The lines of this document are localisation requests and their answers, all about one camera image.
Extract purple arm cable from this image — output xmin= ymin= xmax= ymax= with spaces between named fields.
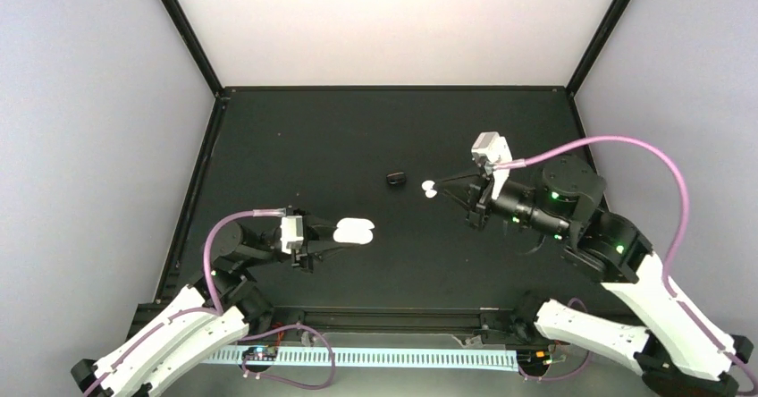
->
xmin=491 ymin=136 xmax=758 ymax=393
xmin=82 ymin=207 xmax=285 ymax=397

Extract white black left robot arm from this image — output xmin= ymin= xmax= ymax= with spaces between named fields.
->
xmin=70 ymin=207 xmax=375 ymax=396

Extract black right rear frame post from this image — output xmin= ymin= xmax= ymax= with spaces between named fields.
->
xmin=566 ymin=0 xmax=632 ymax=97

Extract clear plastic sheet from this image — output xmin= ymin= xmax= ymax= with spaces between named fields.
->
xmin=450 ymin=334 xmax=646 ymax=397

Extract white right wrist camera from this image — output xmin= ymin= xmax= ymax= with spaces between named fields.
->
xmin=471 ymin=131 xmax=513 ymax=200

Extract black left rear frame post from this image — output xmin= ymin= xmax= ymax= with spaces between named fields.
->
xmin=160 ymin=0 xmax=223 ymax=97

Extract black frame post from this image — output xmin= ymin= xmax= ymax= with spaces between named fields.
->
xmin=566 ymin=0 xmax=632 ymax=97
xmin=160 ymin=0 xmax=223 ymax=97

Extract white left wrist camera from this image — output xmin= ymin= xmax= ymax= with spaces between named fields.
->
xmin=280 ymin=215 xmax=305 ymax=255

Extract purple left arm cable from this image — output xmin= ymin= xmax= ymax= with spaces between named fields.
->
xmin=82 ymin=207 xmax=285 ymax=397

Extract black earbud charging case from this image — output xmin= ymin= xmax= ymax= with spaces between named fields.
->
xmin=385 ymin=172 xmax=408 ymax=187

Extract white slotted cable duct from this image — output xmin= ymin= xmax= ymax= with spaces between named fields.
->
xmin=204 ymin=345 xmax=518 ymax=372

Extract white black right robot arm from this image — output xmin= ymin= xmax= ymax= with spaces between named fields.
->
xmin=422 ymin=156 xmax=754 ymax=396

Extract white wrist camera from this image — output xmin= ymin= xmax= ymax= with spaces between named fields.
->
xmin=280 ymin=215 xmax=305 ymax=255
xmin=471 ymin=131 xmax=513 ymax=200

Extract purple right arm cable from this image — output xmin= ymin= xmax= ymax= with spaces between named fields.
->
xmin=491 ymin=136 xmax=758 ymax=393

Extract black front mounting rail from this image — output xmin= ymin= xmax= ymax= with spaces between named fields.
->
xmin=249 ymin=306 xmax=552 ymax=349

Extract white earbud charging case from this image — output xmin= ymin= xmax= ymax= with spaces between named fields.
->
xmin=333 ymin=217 xmax=375 ymax=245

